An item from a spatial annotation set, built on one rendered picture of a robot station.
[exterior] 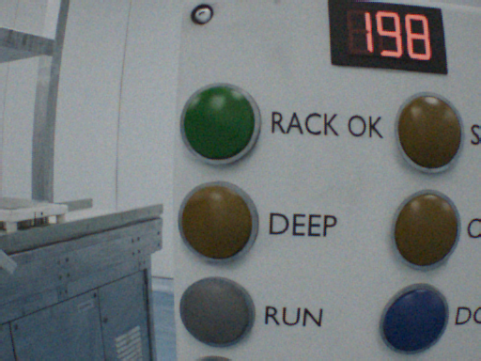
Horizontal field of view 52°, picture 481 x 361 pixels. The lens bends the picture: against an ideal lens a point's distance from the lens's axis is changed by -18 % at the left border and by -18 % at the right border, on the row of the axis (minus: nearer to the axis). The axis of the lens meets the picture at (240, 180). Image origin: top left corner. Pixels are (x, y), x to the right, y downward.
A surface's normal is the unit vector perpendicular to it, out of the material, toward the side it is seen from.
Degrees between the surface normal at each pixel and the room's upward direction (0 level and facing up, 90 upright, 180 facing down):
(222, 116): 88
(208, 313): 88
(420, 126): 89
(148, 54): 90
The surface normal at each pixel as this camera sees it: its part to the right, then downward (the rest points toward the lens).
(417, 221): -0.31, 0.00
